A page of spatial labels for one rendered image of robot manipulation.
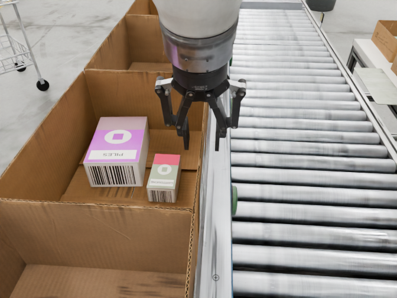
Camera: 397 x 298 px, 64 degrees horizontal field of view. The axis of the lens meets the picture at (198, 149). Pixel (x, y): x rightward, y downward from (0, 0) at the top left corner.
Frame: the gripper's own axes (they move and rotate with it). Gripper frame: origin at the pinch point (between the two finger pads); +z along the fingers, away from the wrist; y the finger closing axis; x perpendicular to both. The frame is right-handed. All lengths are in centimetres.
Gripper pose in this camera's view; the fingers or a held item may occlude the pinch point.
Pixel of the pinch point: (201, 135)
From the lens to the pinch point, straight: 58.3
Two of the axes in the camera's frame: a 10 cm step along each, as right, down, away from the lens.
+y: 10.0, 0.4, -0.5
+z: 0.2, 5.0, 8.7
